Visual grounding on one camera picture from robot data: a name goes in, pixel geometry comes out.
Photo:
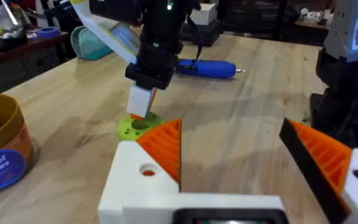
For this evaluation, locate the green disc with holes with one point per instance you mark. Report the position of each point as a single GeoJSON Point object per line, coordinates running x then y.
{"type": "Point", "coordinates": [140, 126]}

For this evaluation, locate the white orange left gripper left finger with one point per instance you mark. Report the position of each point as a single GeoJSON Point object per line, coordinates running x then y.
{"type": "Point", "coordinates": [129, 174]}

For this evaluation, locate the blue tape roll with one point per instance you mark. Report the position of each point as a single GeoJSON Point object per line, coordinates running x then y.
{"type": "Point", "coordinates": [48, 32]}

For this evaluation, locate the brown toy tub with blue label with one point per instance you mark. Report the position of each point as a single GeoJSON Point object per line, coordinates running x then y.
{"type": "Point", "coordinates": [2, 146]}

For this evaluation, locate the white box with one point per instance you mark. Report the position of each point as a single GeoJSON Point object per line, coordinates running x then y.
{"type": "Point", "coordinates": [204, 14]}

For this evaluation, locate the white orange left gripper right finger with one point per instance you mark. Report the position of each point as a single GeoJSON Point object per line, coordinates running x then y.
{"type": "Point", "coordinates": [328, 161]}

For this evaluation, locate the brown side table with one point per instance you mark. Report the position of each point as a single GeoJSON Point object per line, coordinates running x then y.
{"type": "Point", "coordinates": [20, 51]}

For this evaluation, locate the teal soft bag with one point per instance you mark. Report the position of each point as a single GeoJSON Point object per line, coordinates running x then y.
{"type": "Point", "coordinates": [87, 45]}

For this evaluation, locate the black case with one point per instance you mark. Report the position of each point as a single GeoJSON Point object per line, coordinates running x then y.
{"type": "Point", "coordinates": [208, 32]}

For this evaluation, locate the blue electric screwdriver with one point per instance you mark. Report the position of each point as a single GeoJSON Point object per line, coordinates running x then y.
{"type": "Point", "coordinates": [207, 68]}

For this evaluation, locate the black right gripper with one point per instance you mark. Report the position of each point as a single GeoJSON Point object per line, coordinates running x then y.
{"type": "Point", "coordinates": [157, 53]}

